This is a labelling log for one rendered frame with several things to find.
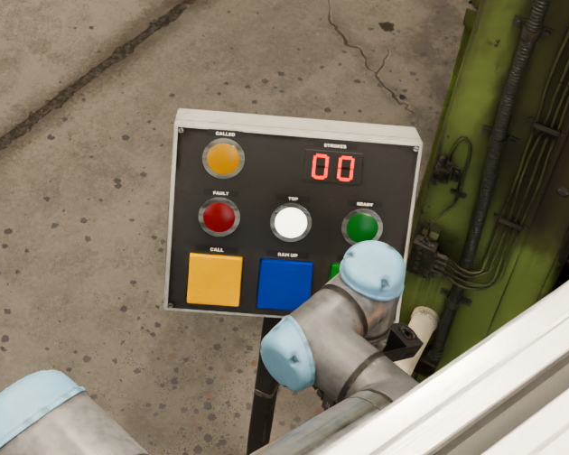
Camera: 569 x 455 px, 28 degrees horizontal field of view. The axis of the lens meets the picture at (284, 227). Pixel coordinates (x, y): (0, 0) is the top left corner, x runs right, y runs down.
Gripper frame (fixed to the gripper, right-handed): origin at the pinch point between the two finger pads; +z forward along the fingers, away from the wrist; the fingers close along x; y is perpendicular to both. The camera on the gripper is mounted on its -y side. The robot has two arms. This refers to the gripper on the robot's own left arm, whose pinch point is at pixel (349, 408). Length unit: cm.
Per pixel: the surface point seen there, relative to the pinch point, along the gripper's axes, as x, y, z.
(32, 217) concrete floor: -126, -15, 93
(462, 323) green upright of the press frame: -12, -42, 29
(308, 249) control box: -18.4, -6.1, -12.0
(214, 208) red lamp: -28.9, 2.7, -16.8
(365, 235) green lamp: -14.3, -12.8, -14.8
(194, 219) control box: -30.1, 5.2, -14.8
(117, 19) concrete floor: -178, -77, 93
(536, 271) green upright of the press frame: -4.5, -46.3, 8.3
